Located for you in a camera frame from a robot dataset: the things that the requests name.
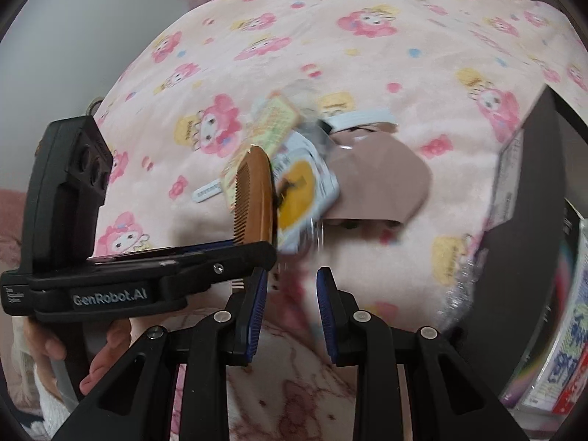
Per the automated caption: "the blue cartoon puzzle pack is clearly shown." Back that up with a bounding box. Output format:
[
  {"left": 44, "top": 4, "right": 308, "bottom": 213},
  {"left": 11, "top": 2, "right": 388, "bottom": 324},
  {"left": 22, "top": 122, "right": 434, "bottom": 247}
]
[{"left": 522, "top": 219, "right": 587, "bottom": 414}]

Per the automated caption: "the pink cartoon print blanket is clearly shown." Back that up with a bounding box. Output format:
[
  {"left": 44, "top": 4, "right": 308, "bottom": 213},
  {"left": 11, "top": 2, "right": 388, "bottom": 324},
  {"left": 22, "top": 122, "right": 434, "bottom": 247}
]
[{"left": 96, "top": 0, "right": 587, "bottom": 440}]

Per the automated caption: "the brown face mask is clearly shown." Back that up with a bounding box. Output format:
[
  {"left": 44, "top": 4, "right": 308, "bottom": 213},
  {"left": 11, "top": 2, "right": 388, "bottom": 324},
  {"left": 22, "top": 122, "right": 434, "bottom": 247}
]
[{"left": 324, "top": 123, "right": 431, "bottom": 225}]

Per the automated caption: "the person's left hand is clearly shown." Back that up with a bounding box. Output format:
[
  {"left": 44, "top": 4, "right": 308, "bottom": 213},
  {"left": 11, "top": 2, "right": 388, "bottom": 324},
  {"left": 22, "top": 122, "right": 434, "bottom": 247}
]
[{"left": 22, "top": 318, "right": 135, "bottom": 397}]

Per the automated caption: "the wooden comb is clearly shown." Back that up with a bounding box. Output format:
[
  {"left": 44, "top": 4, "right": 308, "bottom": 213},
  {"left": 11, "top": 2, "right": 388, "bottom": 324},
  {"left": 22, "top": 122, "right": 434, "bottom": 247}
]
[{"left": 232, "top": 146, "right": 277, "bottom": 271}]

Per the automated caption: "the clear plastic accessory bag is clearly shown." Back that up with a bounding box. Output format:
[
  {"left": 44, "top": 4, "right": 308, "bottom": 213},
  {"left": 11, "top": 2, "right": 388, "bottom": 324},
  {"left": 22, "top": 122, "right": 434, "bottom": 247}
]
[{"left": 219, "top": 80, "right": 319, "bottom": 211}]

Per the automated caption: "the yellow sticker pack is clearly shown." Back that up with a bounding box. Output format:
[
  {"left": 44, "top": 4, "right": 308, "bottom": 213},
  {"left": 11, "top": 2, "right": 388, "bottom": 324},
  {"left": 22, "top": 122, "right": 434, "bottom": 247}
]
[{"left": 271, "top": 125, "right": 340, "bottom": 255}]

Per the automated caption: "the white small label strip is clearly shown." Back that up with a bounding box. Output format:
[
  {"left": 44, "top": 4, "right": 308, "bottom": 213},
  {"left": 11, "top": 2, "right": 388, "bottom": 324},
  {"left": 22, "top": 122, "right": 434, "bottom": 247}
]
[{"left": 191, "top": 179, "right": 222, "bottom": 203}]

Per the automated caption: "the black storage box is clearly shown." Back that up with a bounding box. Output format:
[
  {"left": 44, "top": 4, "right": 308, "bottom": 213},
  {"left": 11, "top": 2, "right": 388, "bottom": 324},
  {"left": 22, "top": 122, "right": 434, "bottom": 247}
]
[{"left": 449, "top": 88, "right": 587, "bottom": 395}]

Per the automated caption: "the red portrait envelope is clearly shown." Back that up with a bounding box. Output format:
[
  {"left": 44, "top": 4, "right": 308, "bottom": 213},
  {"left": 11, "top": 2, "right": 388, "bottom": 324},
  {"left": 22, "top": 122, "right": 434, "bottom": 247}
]
[{"left": 553, "top": 365, "right": 587, "bottom": 415}]

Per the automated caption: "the black purple card box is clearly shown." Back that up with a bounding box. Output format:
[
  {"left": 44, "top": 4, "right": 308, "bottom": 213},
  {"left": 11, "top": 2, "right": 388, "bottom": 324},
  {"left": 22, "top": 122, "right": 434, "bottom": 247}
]
[{"left": 501, "top": 200, "right": 582, "bottom": 408}]

